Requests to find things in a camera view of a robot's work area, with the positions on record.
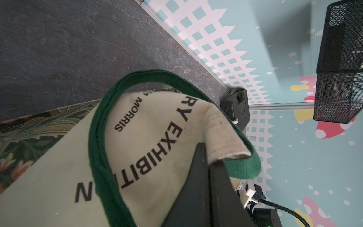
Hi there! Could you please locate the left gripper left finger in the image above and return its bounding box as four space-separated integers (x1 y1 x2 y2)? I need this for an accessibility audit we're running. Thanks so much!
163 143 211 227

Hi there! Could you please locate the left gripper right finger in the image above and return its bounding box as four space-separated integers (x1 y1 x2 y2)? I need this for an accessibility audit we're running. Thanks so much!
209 160 254 227

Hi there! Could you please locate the beige canvas tote bag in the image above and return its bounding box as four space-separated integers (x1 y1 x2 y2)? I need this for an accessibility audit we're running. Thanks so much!
1 70 261 227

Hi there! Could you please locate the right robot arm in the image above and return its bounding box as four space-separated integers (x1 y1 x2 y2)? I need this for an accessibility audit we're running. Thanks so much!
236 181 313 227

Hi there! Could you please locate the black plastic tool case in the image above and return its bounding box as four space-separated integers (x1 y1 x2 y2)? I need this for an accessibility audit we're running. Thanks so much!
220 88 251 131

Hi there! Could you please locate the black box in basket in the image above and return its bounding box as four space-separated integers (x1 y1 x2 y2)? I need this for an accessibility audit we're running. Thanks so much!
317 24 346 74

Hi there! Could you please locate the black wire mesh basket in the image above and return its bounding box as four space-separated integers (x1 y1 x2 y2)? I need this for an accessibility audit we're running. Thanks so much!
313 1 363 124

